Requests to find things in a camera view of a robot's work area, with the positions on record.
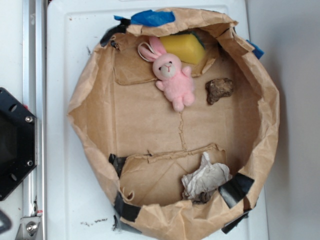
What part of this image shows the brown rock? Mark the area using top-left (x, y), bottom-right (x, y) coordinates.
top-left (205, 78), bottom-right (234, 105)

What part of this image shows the blue tape right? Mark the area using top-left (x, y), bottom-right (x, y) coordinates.
top-left (246, 39), bottom-right (265, 60)

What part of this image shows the aluminium extrusion rail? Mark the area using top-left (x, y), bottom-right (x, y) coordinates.
top-left (22, 0), bottom-right (49, 240)

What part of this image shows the brown paper bag container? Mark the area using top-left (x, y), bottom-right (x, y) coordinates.
top-left (67, 8), bottom-right (280, 240)

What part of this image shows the blue tape top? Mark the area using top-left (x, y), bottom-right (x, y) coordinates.
top-left (114, 9), bottom-right (176, 27)

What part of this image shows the metal corner bracket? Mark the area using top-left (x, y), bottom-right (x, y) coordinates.
top-left (15, 216), bottom-right (41, 240)

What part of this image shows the black tape lower right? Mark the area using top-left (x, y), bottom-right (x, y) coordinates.
top-left (218, 173), bottom-right (255, 209)

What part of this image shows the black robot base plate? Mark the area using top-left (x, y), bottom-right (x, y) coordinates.
top-left (0, 87), bottom-right (37, 201)

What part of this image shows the yellow sponge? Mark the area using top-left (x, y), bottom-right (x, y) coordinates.
top-left (159, 32), bottom-right (206, 65)

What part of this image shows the black tape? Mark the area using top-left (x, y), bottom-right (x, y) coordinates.
top-left (114, 191), bottom-right (142, 235)
top-left (218, 173), bottom-right (255, 209)

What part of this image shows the blue tape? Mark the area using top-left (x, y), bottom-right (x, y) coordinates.
top-left (246, 39), bottom-right (265, 60)
top-left (114, 9), bottom-right (176, 27)

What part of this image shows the crumpled white tissue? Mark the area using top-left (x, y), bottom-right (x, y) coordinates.
top-left (181, 152), bottom-right (232, 204)

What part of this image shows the black tape lower left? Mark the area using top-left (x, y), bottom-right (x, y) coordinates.
top-left (114, 191), bottom-right (142, 235)

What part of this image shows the pink plush bunny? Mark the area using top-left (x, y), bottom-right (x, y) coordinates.
top-left (137, 36), bottom-right (195, 112)

